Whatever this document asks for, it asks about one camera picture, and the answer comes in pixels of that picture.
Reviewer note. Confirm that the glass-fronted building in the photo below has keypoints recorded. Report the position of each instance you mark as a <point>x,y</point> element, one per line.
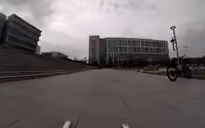
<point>133,50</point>

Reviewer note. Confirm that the dark layered building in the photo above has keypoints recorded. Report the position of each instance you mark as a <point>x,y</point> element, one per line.
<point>18,33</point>

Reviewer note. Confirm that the grey paved plaza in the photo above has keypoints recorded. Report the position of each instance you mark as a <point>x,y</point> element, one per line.
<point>103,96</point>

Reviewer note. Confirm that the robot's own part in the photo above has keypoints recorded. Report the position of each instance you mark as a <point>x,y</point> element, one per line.
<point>125,126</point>
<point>66,124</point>

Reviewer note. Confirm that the wide grey stone stairs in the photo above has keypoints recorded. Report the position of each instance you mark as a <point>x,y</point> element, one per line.
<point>13,66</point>

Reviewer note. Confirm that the lamp pole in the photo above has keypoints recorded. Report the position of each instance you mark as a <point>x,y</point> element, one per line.
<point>174,41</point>

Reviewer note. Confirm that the bicycle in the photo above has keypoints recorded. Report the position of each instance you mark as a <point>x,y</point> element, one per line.
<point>176,70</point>

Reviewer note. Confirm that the low flat building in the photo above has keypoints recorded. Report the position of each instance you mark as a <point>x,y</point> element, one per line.
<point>53,55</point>

